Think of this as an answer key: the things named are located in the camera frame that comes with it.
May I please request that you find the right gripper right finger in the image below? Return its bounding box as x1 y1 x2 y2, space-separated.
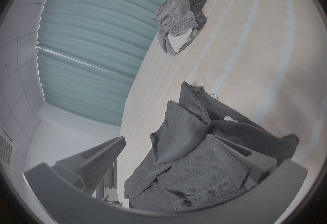
206 134 278 190

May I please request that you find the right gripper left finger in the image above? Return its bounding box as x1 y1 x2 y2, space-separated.
52 137 126 194

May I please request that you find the black T-shirt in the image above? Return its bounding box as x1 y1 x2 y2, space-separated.
124 81 299 212

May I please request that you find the bed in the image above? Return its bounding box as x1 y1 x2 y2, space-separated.
119 0 326 167

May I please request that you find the pile of clothes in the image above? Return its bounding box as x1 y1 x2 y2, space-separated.
152 0 241 56

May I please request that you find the blue-green curtain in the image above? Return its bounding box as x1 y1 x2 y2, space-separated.
37 0 172 73
36 48 140 128

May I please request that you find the white ceiling air conditioner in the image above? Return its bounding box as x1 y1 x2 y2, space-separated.
0 126 18 168

